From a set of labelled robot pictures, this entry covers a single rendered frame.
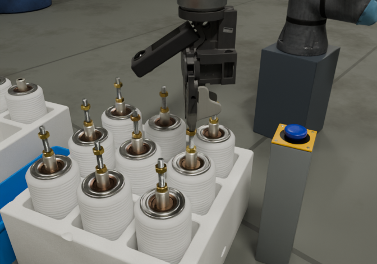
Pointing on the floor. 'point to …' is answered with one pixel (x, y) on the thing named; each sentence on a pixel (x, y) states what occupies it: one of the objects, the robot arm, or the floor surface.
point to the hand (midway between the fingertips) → (188, 122)
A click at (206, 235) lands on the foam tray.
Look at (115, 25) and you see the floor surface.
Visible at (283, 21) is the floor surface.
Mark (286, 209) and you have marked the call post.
